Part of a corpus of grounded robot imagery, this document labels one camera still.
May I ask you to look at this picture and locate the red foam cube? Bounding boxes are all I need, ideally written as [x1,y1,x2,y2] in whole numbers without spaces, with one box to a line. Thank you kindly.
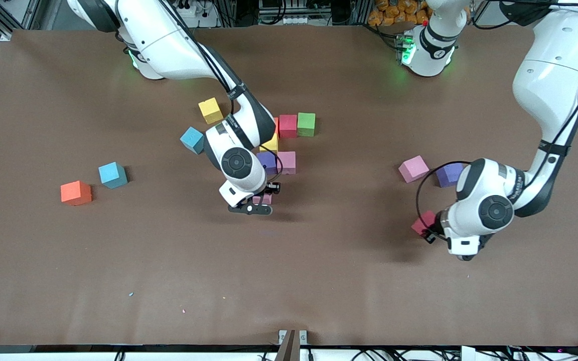
[411,210,438,237]
[279,114,298,139]

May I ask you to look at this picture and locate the purple foam cube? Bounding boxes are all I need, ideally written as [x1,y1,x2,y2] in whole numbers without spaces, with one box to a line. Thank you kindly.
[436,163,465,188]
[257,152,278,175]

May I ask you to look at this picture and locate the green foam cube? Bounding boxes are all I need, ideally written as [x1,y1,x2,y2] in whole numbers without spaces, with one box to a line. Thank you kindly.
[297,112,316,137]

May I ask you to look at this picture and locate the teal foam cube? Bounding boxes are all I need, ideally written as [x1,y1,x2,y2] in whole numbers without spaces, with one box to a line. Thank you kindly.
[180,126,205,155]
[98,161,128,190]

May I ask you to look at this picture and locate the brown table mat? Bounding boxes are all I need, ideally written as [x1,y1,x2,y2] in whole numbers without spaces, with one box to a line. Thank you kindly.
[0,25,578,346]

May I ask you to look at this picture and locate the pile of orange objects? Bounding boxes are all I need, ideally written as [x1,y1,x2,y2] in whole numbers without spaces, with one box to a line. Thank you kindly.
[368,0,432,27]

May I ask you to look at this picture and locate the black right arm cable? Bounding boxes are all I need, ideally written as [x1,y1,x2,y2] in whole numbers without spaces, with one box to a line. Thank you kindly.
[159,0,284,186]

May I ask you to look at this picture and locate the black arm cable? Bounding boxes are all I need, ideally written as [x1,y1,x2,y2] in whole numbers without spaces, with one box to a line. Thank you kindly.
[416,0,578,236]
[159,0,284,186]

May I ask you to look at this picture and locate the metal mount bracket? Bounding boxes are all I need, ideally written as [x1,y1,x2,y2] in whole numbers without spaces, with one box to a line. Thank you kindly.
[275,329,308,361]

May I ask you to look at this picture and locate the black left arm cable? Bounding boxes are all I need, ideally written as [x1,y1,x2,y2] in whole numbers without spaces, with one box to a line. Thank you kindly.
[416,0,578,236]

